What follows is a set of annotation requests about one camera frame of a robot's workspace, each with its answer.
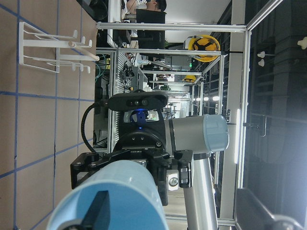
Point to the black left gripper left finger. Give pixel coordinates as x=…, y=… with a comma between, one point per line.
x=98, y=214

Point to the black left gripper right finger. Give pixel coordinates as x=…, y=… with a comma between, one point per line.
x=251, y=214

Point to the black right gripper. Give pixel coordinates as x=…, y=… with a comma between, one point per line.
x=141, y=140

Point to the light blue plastic cup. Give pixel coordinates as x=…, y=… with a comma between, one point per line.
x=120, y=196

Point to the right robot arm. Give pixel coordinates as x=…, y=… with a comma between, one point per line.
x=203, y=135

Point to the yellow hard hat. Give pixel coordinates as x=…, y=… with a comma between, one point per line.
x=204, y=43

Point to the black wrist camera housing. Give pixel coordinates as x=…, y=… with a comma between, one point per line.
x=137, y=100

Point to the white wire cup rack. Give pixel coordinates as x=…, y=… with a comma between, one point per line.
x=68, y=51

